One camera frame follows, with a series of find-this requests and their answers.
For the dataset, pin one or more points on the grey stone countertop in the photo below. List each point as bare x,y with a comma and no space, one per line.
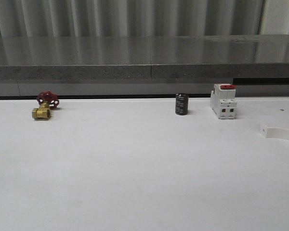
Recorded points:
104,66

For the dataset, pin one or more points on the brass valve red handwheel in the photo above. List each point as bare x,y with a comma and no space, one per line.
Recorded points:
47,101

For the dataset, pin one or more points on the black cylindrical capacitor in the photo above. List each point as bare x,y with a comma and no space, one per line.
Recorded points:
181,104

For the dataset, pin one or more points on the white circuit breaker red switch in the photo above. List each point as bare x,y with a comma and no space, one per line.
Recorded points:
222,101

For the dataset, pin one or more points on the white half pipe clamp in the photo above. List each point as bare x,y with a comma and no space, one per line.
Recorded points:
274,132

